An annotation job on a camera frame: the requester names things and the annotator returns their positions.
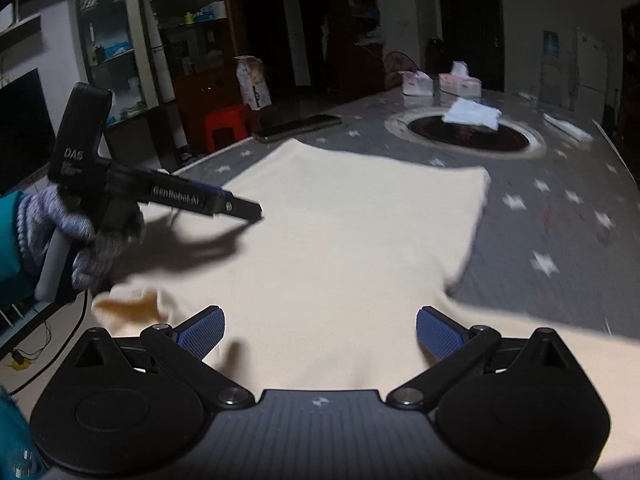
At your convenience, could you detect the black television screen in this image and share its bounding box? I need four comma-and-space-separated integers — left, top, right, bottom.
0, 69, 57, 189

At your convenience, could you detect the white remote control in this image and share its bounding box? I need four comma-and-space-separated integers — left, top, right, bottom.
542, 112, 594, 144

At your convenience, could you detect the round table hotplate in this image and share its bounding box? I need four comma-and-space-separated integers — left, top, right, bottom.
385, 105, 546, 161

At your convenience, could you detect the white folded cloth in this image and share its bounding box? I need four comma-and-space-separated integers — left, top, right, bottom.
442, 99, 502, 132

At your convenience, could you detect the dark wooden door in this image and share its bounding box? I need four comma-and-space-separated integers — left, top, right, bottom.
437, 0, 504, 93

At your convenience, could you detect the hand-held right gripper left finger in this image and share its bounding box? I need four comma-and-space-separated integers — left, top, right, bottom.
62, 304, 254, 411

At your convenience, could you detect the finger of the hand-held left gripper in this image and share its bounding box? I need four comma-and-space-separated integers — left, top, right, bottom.
207, 188, 264, 221

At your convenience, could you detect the person's teal jacket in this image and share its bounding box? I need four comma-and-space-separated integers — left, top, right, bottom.
0, 385, 48, 480

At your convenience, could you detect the pink tissue box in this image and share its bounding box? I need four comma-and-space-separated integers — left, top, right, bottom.
439, 61, 482, 97

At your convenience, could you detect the white water dispenser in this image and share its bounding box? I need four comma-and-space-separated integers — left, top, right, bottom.
540, 56, 564, 106

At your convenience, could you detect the cream sweater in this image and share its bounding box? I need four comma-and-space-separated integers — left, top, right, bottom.
92, 139, 640, 393

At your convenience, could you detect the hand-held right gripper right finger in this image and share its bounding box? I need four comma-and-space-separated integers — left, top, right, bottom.
385, 305, 576, 409

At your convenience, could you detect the dark tablet gold edge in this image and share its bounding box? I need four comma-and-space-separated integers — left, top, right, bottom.
251, 113, 342, 144

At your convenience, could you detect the white metal bookshelf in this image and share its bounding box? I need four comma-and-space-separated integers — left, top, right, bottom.
74, 0, 172, 129

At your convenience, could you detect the electric fan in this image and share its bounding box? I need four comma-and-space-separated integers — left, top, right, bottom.
382, 51, 422, 87

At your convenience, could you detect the person's left hand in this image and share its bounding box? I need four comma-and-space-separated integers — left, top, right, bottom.
17, 185, 147, 292

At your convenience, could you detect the white refrigerator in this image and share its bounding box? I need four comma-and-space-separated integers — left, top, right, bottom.
575, 27, 614, 111

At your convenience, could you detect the white pink tissue pack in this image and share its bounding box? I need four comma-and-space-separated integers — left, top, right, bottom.
402, 71, 434, 97

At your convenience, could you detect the wooden shelf with blue items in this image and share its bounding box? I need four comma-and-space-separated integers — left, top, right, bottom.
327, 0, 387, 102

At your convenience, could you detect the red plastic stool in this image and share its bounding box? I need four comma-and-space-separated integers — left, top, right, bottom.
202, 105, 254, 154

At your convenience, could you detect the white paper bag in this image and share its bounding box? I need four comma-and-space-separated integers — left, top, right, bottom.
235, 55, 274, 111

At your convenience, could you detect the wooden cabinet shelf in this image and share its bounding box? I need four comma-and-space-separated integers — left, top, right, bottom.
142, 0, 242, 128

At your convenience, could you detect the person's left forearm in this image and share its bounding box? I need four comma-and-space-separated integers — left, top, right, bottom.
0, 190, 40, 311

